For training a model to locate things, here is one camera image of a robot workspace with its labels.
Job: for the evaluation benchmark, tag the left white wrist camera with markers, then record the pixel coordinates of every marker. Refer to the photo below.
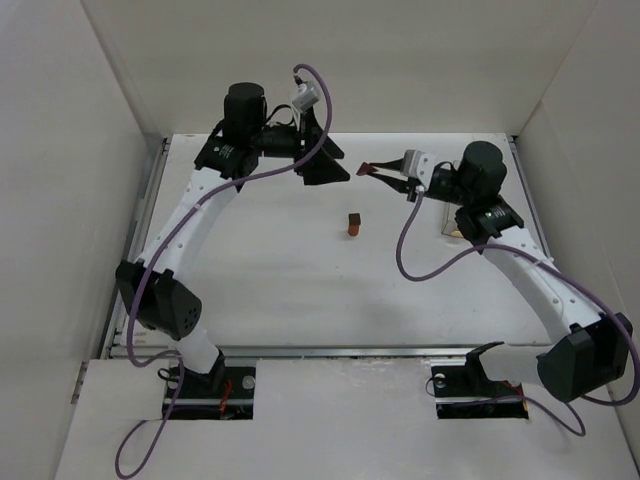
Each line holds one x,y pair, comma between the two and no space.
305,96

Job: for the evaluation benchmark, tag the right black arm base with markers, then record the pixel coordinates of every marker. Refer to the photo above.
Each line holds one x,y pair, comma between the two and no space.
463,391

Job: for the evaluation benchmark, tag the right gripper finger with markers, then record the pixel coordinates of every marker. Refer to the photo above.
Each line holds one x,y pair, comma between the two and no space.
405,187
393,165

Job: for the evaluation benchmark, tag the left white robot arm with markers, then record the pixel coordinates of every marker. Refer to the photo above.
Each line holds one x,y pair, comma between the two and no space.
154,287

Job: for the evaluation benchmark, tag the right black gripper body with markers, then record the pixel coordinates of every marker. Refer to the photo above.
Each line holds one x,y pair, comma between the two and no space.
414,179

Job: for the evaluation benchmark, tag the orange wooden cylinder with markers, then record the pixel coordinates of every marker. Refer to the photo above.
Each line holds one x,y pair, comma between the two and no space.
353,230

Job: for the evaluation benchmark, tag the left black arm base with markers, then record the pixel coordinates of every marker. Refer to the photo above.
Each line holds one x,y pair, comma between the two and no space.
232,400

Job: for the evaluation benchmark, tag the dark brown wooden cube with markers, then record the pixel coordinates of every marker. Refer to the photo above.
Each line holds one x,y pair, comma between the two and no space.
354,219

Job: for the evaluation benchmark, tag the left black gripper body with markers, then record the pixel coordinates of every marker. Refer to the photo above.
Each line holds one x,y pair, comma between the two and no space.
307,142

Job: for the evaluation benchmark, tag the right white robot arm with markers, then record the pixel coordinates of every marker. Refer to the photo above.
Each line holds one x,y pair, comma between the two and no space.
590,345

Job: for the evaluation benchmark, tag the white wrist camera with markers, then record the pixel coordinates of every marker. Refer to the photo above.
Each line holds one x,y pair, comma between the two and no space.
305,96
417,165

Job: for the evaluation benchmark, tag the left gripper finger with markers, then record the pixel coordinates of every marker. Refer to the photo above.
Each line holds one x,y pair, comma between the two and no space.
324,168
316,138

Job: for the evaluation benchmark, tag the clear plastic container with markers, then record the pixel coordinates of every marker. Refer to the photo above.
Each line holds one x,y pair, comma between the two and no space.
449,223

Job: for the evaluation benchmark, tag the aluminium table rail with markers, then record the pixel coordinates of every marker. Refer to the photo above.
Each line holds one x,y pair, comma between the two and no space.
293,352

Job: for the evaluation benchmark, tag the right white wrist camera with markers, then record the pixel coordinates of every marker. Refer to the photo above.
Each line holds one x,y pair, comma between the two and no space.
417,165

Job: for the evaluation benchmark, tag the reddish brown wooden wedge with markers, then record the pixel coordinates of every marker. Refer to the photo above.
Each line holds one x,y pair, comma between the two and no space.
365,169

